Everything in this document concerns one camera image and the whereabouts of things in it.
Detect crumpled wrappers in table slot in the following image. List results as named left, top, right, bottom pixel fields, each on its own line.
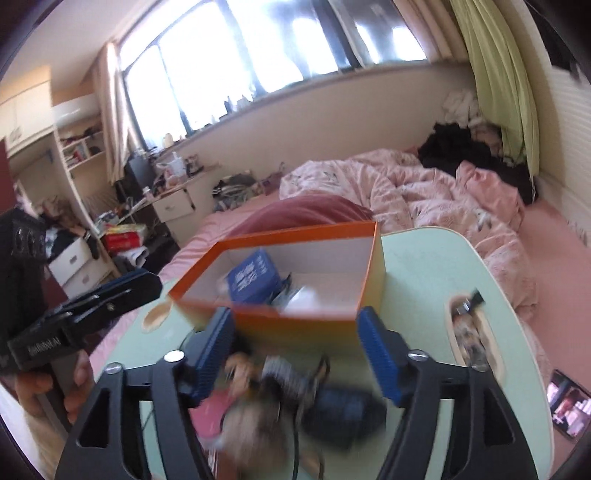
left=455, top=314, right=492, bottom=370

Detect white drawer nightstand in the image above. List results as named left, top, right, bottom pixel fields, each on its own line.
left=152, top=187, right=195, bottom=222

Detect black box on side desk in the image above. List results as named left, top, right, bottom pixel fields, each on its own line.
left=124, top=156, right=155, bottom=190

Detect red tissue packet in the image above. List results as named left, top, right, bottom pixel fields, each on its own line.
left=102, top=223, right=147, bottom=252

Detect black clothes pile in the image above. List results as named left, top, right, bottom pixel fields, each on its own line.
left=418, top=121, right=539, bottom=204

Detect green cartoon print desktop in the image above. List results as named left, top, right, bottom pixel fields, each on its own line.
left=95, top=226, right=555, bottom=480

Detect black candy wrapper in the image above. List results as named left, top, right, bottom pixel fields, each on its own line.
left=455, top=288, right=488, bottom=315

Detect beige wall cabinet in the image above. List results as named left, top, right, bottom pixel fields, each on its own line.
left=0, top=65, right=54, bottom=153

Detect person's left hand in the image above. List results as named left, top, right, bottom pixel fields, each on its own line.
left=14, top=352, right=95, bottom=425

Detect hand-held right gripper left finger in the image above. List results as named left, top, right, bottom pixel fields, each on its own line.
left=54, top=307, right=236, bottom=480

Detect black lace trimmed pouch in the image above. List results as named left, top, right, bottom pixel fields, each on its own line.
left=259, top=355, right=389, bottom=450

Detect white drawer unit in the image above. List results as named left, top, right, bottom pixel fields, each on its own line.
left=48, top=237, right=116, bottom=296

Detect smartphone with lit screen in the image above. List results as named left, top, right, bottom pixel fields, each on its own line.
left=546, top=369, right=591, bottom=439

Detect pink printed quilt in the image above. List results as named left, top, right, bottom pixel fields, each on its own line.
left=279, top=148, right=539, bottom=324

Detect beige curtain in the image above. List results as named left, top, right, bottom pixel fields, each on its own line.
left=95, top=41, right=148, bottom=185
left=392, top=0, right=469, bottom=63

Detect dark red pillow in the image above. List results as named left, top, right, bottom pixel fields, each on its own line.
left=231, top=195, right=375, bottom=238

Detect blue tin box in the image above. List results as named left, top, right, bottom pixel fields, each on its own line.
left=226, top=248, right=283, bottom=305

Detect striped clothes heap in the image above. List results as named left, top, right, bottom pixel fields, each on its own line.
left=212, top=174, right=257, bottom=210

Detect brown furry pouch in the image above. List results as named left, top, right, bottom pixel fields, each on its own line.
left=217, top=399, right=296, bottom=467

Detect orange cardboard box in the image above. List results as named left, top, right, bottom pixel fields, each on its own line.
left=168, top=220, right=385, bottom=356

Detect light green hanging cloth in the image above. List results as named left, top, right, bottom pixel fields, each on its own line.
left=450, top=0, right=541, bottom=176

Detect white clothes pile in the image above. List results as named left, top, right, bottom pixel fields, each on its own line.
left=443, top=90, right=483, bottom=127

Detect black hanging garment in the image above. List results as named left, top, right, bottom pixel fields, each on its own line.
left=549, top=28, right=587, bottom=79

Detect white wall shelf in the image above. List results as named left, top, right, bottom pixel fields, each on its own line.
left=51, top=95, right=112, bottom=171

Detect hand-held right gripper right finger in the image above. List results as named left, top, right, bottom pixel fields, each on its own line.
left=358, top=305, right=541, bottom=480

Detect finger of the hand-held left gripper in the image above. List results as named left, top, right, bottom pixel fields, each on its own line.
left=44, top=279, right=163, bottom=333
left=69, top=271, right=160, bottom=312

